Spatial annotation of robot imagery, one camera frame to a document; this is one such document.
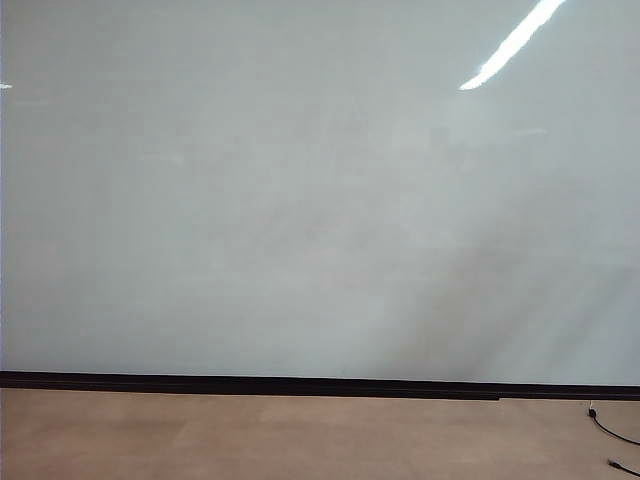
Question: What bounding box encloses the white glass whiteboard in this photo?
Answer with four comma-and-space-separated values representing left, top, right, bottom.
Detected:
0, 0, 640, 387

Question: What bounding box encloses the black whiteboard pen tray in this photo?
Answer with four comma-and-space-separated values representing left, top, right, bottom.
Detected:
0, 378, 502, 403

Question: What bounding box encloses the black whiteboard bottom frame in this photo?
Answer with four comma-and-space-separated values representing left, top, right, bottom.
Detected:
0, 370, 640, 402

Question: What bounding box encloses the black cable with plug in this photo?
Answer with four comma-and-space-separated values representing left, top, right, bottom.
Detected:
585, 399, 640, 447

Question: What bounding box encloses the short black cable end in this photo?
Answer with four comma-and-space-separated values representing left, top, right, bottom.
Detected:
606, 456, 640, 477

